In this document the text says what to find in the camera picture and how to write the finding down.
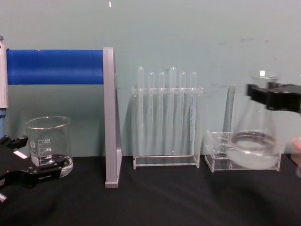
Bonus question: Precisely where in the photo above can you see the person's hand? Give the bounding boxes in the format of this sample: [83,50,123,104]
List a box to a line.
[292,137,301,155]

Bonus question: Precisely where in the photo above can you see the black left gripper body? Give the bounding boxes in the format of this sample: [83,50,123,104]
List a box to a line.
[0,143,41,188]

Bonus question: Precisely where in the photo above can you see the black table cloth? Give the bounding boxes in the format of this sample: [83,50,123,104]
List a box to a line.
[0,154,301,226]

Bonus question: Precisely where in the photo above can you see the blue cylinder bar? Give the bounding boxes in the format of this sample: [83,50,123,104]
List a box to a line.
[6,48,104,86]

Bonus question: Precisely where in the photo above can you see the clear test tube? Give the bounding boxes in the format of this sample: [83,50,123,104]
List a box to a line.
[148,71,155,155]
[169,66,177,155]
[179,71,186,155]
[190,71,198,155]
[158,71,165,155]
[137,66,144,155]

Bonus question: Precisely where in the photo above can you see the clear glass beaker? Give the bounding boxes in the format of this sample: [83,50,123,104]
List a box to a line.
[26,116,74,178]

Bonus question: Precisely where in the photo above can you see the clear acrylic test tube rack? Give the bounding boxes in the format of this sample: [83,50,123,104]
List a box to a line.
[131,86,204,170]

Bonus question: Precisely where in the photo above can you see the grey stand upright panel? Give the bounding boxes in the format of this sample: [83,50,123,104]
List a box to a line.
[103,47,123,189]

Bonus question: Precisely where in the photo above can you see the clear glass conical flask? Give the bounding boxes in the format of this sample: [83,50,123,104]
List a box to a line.
[226,69,285,170]

